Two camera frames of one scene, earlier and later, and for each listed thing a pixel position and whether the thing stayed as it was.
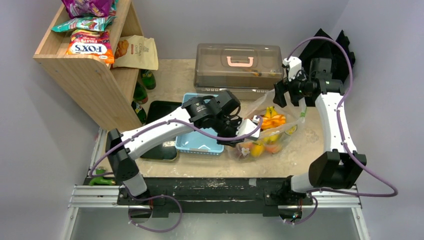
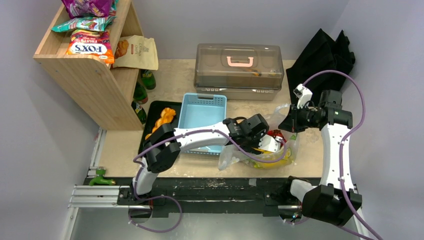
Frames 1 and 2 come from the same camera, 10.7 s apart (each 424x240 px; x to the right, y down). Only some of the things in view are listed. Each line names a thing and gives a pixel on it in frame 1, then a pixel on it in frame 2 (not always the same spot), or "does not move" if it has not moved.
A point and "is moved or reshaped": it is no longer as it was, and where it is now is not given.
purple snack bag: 76,8 does not move
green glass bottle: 140,111 does not move
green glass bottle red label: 140,96 does not move
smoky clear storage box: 250,71 does not move
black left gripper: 232,142 → 250,148
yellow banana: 270,111 → 270,155
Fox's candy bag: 93,43 does not move
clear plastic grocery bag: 278,123 is moved or reshaped
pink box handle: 240,64 does not move
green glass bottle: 148,79 does not move
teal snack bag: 95,23 does not move
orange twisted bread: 274,120 → 166,117
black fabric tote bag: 323,49 does not move
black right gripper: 279,93 → 294,117
